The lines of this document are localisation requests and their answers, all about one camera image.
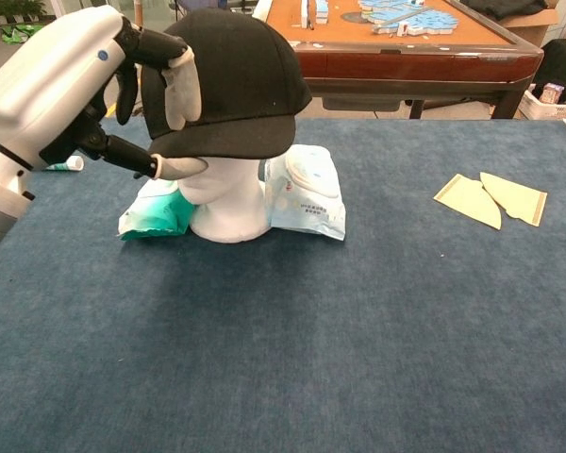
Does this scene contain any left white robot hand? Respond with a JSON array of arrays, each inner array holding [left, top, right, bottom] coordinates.
[[0, 4, 208, 183]]

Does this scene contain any black baseball cap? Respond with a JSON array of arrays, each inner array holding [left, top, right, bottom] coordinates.
[[140, 8, 313, 159]]

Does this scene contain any white foam mannequin head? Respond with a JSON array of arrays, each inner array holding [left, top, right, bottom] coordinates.
[[174, 155, 271, 244]]

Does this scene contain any green bag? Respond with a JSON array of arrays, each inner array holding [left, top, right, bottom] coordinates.
[[0, 23, 46, 44]]

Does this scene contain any white green glue stick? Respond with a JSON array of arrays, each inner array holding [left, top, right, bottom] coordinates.
[[44, 155, 85, 172]]

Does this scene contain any green wet wipes pack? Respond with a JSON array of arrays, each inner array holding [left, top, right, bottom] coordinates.
[[117, 181, 194, 242]]

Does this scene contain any light blue wet wipes pack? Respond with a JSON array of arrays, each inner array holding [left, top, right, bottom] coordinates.
[[263, 144, 347, 242]]

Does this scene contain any blue carpet table mat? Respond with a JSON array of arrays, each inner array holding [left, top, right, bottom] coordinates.
[[0, 116, 566, 453]]

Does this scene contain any brown mahjong table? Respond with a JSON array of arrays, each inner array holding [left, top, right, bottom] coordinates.
[[252, 0, 545, 120]]

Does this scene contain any blue mahjong tile cluster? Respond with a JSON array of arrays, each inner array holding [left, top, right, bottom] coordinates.
[[358, 0, 458, 38]]

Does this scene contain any tan paper piece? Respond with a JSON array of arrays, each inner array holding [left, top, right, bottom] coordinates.
[[479, 171, 548, 228], [433, 173, 503, 231]]

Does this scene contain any open cardboard carton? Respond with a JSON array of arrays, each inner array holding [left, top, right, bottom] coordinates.
[[497, 7, 560, 48]]

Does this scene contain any white plastic basket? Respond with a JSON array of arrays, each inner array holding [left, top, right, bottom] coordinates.
[[518, 84, 566, 120]]

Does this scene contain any black bag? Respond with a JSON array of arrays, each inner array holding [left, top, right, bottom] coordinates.
[[532, 38, 566, 103]]

